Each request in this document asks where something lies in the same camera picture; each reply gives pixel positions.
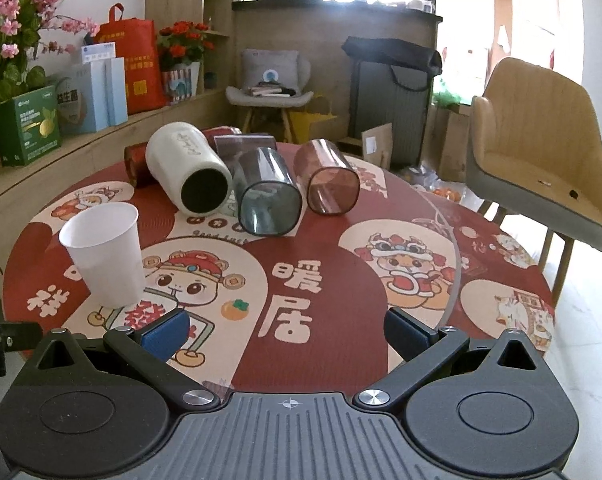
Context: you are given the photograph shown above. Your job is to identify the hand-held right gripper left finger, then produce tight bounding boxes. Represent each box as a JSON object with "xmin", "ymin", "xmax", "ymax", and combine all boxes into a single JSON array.
[{"xmin": 21, "ymin": 309, "xmax": 222, "ymax": 413}]

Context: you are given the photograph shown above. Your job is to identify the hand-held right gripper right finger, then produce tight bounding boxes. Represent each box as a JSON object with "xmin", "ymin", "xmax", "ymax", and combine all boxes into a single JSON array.
[{"xmin": 352, "ymin": 306, "xmax": 544, "ymax": 408}]

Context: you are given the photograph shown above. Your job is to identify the white ceramic cup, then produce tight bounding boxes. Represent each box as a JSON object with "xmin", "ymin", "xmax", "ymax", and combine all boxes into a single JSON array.
[{"xmin": 145, "ymin": 121, "xmax": 234, "ymax": 217}]

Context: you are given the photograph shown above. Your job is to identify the white plastic cup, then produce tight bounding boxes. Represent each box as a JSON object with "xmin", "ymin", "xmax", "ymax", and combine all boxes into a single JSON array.
[{"xmin": 58, "ymin": 202, "xmax": 146, "ymax": 307}]

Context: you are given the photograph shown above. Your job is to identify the brown transparent cup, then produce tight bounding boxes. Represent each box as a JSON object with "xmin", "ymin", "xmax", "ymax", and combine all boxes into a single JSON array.
[{"xmin": 293, "ymin": 139, "xmax": 360, "ymax": 217}]

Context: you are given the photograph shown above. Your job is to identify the blue-grey transparent cup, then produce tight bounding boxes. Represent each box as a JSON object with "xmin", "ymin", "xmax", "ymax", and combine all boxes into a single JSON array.
[{"xmin": 231, "ymin": 146, "xmax": 303, "ymax": 237}]

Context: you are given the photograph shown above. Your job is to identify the round table with red cloth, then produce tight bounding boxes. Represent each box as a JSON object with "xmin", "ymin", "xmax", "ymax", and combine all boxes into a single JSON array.
[{"xmin": 2, "ymin": 127, "xmax": 556, "ymax": 396}]

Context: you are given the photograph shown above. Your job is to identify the red cylinder can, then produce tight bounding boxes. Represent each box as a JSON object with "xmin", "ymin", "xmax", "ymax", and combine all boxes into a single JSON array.
[{"xmin": 124, "ymin": 141, "xmax": 155, "ymax": 189}]

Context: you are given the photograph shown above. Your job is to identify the brown cardboard piece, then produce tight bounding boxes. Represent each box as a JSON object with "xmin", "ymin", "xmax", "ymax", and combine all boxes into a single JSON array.
[{"xmin": 361, "ymin": 122, "xmax": 394, "ymax": 168}]

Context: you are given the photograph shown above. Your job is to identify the brown cardboard box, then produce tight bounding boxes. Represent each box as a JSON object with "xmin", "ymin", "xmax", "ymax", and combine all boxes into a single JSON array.
[{"xmin": 433, "ymin": 102, "xmax": 474, "ymax": 183}]

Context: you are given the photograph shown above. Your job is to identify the yellow cardboard box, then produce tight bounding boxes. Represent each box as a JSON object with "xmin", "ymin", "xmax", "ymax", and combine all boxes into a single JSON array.
[{"xmin": 287, "ymin": 94, "xmax": 342, "ymax": 144}]

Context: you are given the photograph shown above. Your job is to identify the beige upholstered chair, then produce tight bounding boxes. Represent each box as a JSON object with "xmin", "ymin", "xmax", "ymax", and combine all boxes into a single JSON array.
[{"xmin": 466, "ymin": 56, "xmax": 602, "ymax": 306}]

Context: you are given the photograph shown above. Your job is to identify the green carton box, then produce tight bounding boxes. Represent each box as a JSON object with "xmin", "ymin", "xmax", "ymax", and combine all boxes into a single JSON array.
[{"xmin": 0, "ymin": 85, "xmax": 62, "ymax": 167}]

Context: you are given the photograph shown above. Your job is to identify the white and blue boxes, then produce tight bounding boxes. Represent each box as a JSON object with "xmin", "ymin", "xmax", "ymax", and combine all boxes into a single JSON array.
[{"xmin": 56, "ymin": 42, "xmax": 129, "ymax": 136}]

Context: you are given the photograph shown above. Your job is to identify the grey shell chair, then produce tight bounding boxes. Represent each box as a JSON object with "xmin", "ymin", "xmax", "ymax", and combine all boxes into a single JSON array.
[{"xmin": 225, "ymin": 49, "xmax": 315, "ymax": 143}]

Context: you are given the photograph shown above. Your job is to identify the stack of books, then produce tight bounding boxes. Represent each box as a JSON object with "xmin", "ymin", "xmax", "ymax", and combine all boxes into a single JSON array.
[{"xmin": 248, "ymin": 85, "xmax": 298, "ymax": 99}]

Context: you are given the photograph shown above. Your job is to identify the red tote bag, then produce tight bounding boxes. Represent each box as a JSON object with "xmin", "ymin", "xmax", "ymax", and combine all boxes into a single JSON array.
[{"xmin": 92, "ymin": 4, "xmax": 168, "ymax": 116}]

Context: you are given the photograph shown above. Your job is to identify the red potted flowers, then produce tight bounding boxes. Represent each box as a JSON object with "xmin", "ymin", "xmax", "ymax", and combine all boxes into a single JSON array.
[{"xmin": 157, "ymin": 21, "xmax": 216, "ymax": 106}]

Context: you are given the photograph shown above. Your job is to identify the grey cushion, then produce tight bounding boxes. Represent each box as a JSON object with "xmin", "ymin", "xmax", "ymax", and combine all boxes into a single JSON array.
[{"xmin": 240, "ymin": 49, "xmax": 312, "ymax": 97}]

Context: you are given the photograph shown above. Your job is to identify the pink blossom branches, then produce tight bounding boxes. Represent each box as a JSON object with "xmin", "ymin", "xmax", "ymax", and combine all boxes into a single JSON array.
[{"xmin": 0, "ymin": 0, "xmax": 146, "ymax": 111}]

